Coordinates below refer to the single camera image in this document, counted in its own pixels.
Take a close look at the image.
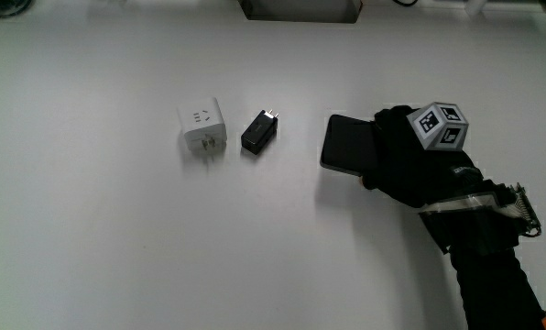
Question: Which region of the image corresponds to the black smartphone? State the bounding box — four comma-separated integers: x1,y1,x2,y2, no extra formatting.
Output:
319,114,380,177

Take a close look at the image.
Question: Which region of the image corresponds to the person's right forearm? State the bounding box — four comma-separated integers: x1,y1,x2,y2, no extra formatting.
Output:
449,247,546,330

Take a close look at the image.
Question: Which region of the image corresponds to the black round object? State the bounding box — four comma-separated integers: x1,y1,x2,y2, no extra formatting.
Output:
0,0,35,19

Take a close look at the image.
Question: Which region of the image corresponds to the black plug charger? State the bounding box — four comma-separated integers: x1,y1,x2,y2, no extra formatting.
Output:
240,108,280,156

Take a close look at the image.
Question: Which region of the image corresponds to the white cube socket adapter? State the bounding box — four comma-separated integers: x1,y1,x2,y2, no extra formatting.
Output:
177,96,228,156

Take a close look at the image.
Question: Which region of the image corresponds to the person's right hand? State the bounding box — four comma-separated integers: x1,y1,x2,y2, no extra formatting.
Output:
358,101,542,254

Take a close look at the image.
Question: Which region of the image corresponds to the grey box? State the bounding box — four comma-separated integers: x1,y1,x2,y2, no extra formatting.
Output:
236,0,363,25

